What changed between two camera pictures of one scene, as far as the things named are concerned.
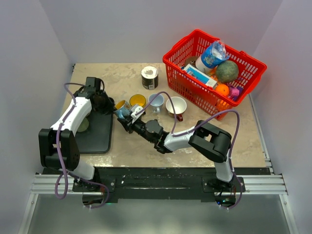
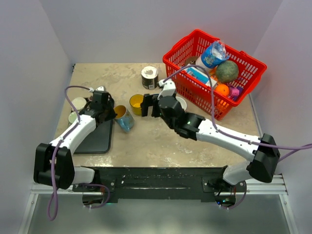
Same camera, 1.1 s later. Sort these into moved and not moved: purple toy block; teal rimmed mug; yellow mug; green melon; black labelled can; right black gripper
Moved: teal rimmed mug; right black gripper
Not moved: purple toy block; yellow mug; green melon; black labelled can
